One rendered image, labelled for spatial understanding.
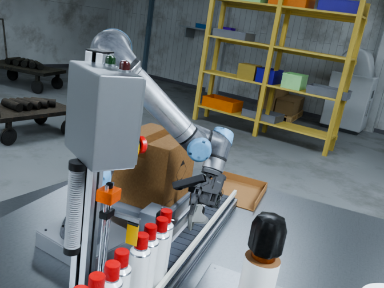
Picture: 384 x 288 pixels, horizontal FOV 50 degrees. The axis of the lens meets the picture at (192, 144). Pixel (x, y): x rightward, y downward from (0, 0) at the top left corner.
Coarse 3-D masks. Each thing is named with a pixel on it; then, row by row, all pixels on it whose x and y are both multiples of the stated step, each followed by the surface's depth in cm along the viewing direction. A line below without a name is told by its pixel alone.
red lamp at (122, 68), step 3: (123, 60) 81; (120, 63) 81; (123, 63) 80; (126, 63) 80; (129, 63) 81; (120, 66) 81; (123, 66) 80; (126, 66) 80; (129, 66) 81; (120, 69) 80; (123, 69) 80; (126, 69) 81; (129, 69) 81; (123, 72) 80; (126, 72) 81; (129, 72) 81
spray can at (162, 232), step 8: (160, 216) 110; (160, 224) 107; (160, 232) 108; (168, 232) 110; (160, 240) 108; (168, 240) 109; (160, 248) 108; (160, 256) 109; (160, 264) 110; (160, 272) 111; (160, 280) 112
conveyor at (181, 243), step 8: (224, 200) 177; (232, 200) 178; (208, 208) 167; (208, 216) 160; (200, 224) 153; (184, 232) 145; (192, 232) 146; (208, 232) 148; (176, 240) 139; (184, 240) 140; (192, 240) 141; (176, 248) 134; (184, 248) 135; (176, 256) 130; (168, 264) 125; (184, 264) 126; (176, 272) 122
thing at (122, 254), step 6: (114, 252) 91; (120, 252) 91; (126, 252) 91; (114, 258) 91; (120, 258) 90; (126, 258) 91; (126, 264) 91; (120, 270) 91; (126, 270) 91; (120, 276) 90; (126, 276) 91; (126, 282) 92
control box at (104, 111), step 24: (72, 72) 85; (96, 72) 76; (120, 72) 80; (72, 96) 86; (96, 96) 75; (120, 96) 77; (144, 96) 81; (72, 120) 87; (96, 120) 76; (120, 120) 79; (72, 144) 87; (96, 144) 78; (120, 144) 81; (96, 168) 79; (120, 168) 82
